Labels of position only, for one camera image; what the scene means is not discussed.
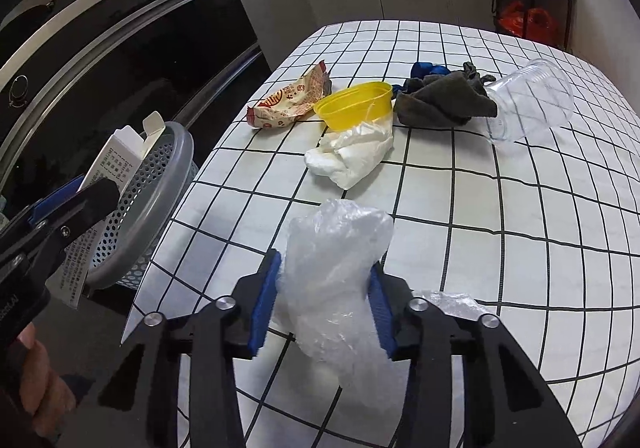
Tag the black built-in oven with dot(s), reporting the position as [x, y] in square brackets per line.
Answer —
[99, 65]

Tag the crumpled white tissue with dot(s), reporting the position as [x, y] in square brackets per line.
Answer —
[349, 156]

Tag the folded paper leaflet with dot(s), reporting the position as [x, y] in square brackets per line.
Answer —
[67, 282]

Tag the clear plastic cup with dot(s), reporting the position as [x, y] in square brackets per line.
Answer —
[531, 99]

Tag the grey perforated trash basket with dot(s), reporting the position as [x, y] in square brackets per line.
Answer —
[134, 229]

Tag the dark grey rag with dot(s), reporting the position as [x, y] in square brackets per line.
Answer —
[434, 96]

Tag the orange plastic bag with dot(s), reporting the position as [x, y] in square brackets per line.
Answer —
[534, 24]

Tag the green white medicine box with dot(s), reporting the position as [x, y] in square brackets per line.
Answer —
[124, 152]

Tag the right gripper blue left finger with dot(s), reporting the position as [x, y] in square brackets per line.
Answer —
[262, 299]

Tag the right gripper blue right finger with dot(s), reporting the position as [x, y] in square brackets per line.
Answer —
[381, 311]

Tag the yellow plastic scoop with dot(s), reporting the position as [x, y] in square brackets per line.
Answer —
[364, 102]

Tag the white black grid tablecloth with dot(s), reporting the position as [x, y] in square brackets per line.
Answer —
[544, 231]

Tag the crumpled red snack wrapper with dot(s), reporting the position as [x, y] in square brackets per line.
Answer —
[289, 104]

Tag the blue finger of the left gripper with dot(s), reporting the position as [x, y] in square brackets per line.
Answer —
[48, 204]

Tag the person's left hand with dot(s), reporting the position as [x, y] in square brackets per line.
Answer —
[44, 395]

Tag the clear plastic bag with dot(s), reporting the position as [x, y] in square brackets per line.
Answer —
[322, 299]

